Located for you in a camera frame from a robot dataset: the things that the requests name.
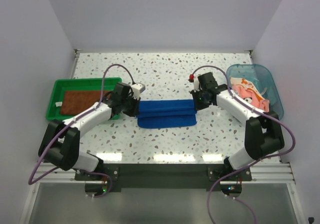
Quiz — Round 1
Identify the pink panda towel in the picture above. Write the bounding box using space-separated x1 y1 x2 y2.
232 85 270 112

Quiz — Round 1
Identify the blue towel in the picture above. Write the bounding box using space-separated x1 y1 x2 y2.
137 99 197 129

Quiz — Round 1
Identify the brown towel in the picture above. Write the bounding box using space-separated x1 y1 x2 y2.
60 90 101 116

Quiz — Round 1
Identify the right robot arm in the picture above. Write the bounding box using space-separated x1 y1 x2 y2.
189 72 285 180

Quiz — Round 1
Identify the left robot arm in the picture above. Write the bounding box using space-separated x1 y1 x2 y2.
38 82 146 180

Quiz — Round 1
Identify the orange white lion towel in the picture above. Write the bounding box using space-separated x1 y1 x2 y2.
230 77 262 98

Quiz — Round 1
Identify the green plastic tray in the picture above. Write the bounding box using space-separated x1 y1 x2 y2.
45 77 123 121

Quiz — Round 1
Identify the blue plastic bin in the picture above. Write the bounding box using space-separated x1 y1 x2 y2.
227 64 284 120

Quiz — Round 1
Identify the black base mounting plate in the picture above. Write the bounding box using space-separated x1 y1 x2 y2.
74 162 253 192

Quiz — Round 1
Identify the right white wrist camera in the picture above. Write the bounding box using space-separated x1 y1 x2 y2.
188 74 200 92

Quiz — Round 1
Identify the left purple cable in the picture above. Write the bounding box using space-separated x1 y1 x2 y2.
27 64 136 199

